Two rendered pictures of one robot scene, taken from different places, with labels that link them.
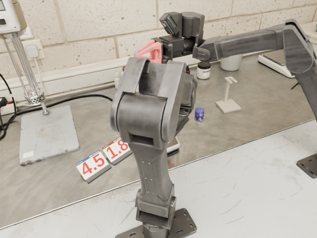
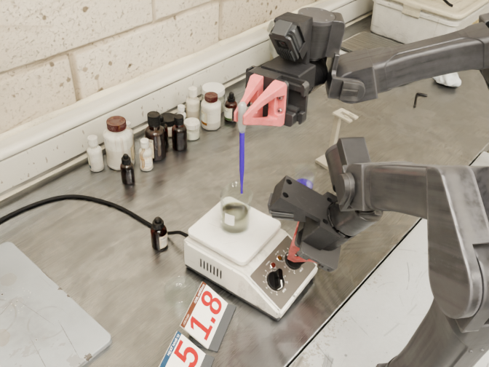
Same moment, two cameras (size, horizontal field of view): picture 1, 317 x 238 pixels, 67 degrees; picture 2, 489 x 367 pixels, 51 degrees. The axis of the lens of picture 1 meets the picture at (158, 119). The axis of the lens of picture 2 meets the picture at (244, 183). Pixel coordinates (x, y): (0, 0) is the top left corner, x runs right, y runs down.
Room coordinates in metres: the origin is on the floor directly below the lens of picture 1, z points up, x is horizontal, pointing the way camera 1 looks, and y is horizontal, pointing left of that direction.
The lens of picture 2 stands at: (0.15, 0.35, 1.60)
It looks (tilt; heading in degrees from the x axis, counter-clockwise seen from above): 39 degrees down; 330
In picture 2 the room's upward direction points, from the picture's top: 4 degrees clockwise
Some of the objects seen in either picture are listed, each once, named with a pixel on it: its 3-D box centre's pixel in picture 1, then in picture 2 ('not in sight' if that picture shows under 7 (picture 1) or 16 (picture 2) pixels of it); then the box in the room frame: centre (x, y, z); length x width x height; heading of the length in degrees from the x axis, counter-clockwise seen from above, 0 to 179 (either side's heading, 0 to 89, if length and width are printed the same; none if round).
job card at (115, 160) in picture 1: (118, 149); (209, 315); (0.60, 0.14, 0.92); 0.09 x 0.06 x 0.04; 135
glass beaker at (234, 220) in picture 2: not in sight; (235, 208); (0.71, 0.05, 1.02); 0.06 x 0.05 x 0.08; 158
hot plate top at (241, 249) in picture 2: not in sight; (235, 229); (0.70, 0.05, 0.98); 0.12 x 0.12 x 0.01; 28
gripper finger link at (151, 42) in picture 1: (150, 54); (261, 107); (0.70, 0.02, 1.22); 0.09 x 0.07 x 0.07; 117
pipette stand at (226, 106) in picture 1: (229, 93); (344, 140); (0.87, -0.30, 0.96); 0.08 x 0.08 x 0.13; 16
